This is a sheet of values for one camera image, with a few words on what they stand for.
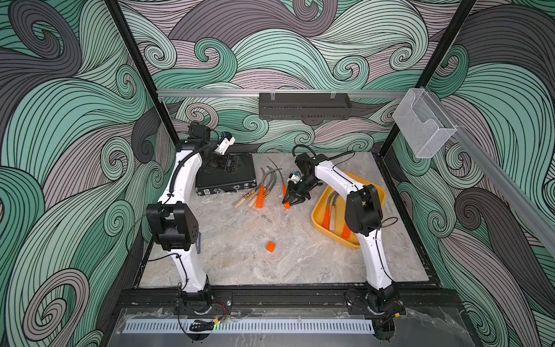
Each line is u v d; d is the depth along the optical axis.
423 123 0.78
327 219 0.93
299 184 0.83
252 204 0.97
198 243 0.86
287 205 0.88
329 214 0.95
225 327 0.70
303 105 0.99
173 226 0.51
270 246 0.86
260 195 1.00
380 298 0.63
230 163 0.76
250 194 1.01
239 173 0.92
